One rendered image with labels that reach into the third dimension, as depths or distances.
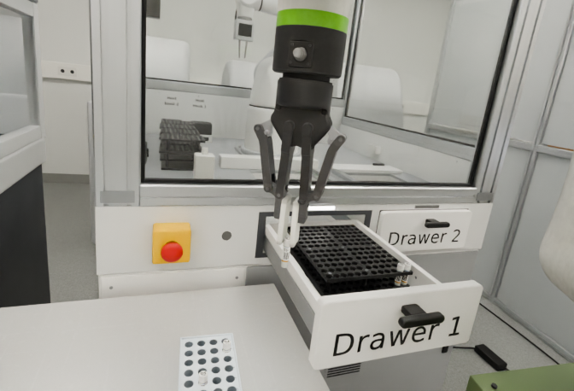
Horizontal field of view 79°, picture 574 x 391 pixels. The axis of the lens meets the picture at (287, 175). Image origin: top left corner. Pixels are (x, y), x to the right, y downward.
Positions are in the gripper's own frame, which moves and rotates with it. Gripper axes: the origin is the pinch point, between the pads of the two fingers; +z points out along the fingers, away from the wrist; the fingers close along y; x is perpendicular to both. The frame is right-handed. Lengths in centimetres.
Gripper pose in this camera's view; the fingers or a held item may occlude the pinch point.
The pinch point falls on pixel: (289, 220)
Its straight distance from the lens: 51.8
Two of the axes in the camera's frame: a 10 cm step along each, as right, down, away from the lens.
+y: 9.6, 1.6, -2.3
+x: 2.6, -2.1, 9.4
